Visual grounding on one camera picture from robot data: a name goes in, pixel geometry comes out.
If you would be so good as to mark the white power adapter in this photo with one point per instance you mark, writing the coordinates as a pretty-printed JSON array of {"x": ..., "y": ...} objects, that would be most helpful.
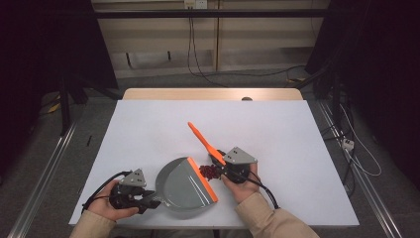
[{"x": 347, "y": 144}]

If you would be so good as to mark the grey dustpan with orange edge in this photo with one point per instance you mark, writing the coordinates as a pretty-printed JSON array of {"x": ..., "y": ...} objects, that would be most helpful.
[{"x": 180, "y": 185}]

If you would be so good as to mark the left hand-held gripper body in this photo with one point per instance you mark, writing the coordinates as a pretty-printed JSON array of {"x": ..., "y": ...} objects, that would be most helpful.
[{"x": 133, "y": 180}]

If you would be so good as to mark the person's right hand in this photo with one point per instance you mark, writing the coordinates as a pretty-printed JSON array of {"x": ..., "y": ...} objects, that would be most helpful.
[{"x": 244, "y": 190}]

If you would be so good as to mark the black horizontal bar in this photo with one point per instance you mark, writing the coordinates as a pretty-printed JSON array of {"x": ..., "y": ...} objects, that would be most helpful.
[{"x": 211, "y": 13}]

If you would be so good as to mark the black metal stand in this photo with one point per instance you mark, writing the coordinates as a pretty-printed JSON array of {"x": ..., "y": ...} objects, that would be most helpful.
[
  {"x": 336, "y": 95},
  {"x": 64, "y": 105}
]

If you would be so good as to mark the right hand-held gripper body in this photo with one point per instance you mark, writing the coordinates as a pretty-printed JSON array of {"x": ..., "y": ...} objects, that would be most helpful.
[{"x": 238, "y": 157}]

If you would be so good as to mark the black curtain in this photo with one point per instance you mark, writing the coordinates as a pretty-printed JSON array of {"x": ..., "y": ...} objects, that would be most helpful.
[
  {"x": 39, "y": 49},
  {"x": 379, "y": 66}
]

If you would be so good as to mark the white wall socket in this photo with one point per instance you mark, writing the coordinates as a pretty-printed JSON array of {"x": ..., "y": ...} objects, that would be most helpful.
[{"x": 195, "y": 4}]

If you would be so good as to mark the dark round table grommet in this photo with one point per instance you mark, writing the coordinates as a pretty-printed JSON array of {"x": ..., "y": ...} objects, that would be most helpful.
[{"x": 246, "y": 98}]

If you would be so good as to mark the aluminium floor rail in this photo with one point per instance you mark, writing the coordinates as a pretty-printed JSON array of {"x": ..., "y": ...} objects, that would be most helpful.
[
  {"x": 43, "y": 185},
  {"x": 369, "y": 195}
]

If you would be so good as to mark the white table board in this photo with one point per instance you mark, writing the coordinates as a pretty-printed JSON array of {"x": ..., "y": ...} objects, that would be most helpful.
[{"x": 280, "y": 132}]

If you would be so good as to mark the small black floor object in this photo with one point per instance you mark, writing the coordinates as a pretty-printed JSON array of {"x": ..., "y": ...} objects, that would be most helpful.
[{"x": 88, "y": 141}]

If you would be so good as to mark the black wall bracket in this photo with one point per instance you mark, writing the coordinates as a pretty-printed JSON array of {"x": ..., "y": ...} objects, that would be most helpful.
[
  {"x": 169, "y": 55},
  {"x": 128, "y": 60}
]

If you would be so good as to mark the person's left hand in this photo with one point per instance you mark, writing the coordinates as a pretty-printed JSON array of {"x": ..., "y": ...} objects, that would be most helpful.
[{"x": 104, "y": 203}]

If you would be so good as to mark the wooden table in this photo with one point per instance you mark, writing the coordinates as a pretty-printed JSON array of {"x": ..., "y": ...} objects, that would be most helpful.
[{"x": 198, "y": 94}]

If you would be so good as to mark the yellow floor tape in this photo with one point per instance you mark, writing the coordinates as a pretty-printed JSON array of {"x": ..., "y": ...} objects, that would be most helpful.
[{"x": 53, "y": 107}]

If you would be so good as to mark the orange brush with grey bristles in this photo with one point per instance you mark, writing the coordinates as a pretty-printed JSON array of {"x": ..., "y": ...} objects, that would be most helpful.
[{"x": 201, "y": 137}]

